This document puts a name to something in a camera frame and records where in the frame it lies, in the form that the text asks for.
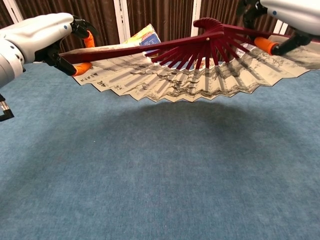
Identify dark brown curtain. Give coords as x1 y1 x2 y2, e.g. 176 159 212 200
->
0 0 301 66

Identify red-ribbed paper folding fan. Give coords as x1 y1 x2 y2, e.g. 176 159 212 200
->
58 17 320 104

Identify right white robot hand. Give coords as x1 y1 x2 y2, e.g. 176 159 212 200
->
236 0 320 57

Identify blue and yellow carton box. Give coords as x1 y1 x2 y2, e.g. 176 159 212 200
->
122 23 162 49

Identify teal felt table mat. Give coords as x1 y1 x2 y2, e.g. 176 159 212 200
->
0 61 320 240

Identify white partition post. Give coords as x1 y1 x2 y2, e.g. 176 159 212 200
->
113 0 131 44
2 0 26 24
190 0 203 37
274 20 295 36

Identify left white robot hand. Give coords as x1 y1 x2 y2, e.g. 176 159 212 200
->
0 12 99 77

